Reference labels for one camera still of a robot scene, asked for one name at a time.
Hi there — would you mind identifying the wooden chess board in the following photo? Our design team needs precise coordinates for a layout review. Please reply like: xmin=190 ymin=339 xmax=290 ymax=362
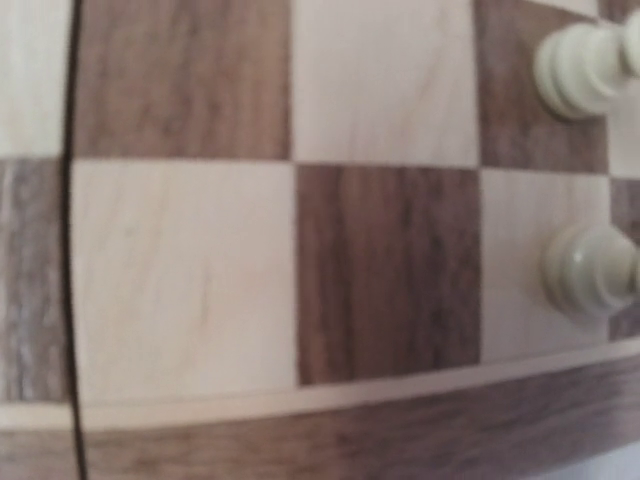
xmin=1 ymin=1 xmax=639 ymax=479

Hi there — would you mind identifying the white chess pawn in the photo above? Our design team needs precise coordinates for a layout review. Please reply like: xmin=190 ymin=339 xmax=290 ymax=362
xmin=541 ymin=224 xmax=639 ymax=321
xmin=533 ymin=10 xmax=639 ymax=120

